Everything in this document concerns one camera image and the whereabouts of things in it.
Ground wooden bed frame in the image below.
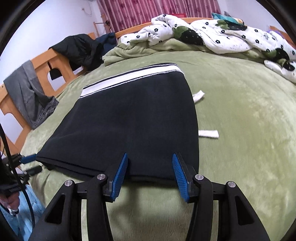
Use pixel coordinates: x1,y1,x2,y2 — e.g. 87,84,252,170
0,17,296,163

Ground black pants with white stripe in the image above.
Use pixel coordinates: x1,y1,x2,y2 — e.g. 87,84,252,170
37,63,199,182

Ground blue jeans leg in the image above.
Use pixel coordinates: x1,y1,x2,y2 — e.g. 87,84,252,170
1,185,45,240

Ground light green folded blanket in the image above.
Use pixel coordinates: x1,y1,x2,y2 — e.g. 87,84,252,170
102,39,211,66

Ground white floral quilt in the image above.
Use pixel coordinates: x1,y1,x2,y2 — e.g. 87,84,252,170
120,14,295,83

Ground green bed blanket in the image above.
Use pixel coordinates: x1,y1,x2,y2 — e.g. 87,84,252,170
21,51,295,240

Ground grey jeans on bedframe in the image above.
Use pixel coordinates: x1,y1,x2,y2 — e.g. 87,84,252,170
4,60,59,130

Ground person's left hand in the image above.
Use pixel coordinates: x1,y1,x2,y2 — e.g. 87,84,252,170
0,192,20,216

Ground black jacket on bedframe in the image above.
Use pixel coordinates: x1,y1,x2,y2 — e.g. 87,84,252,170
51,32,117,71

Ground teal pillow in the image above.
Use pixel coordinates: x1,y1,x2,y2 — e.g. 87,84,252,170
212,13,247,31

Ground maroon striped curtain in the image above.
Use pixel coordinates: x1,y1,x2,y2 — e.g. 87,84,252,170
97,0,221,32

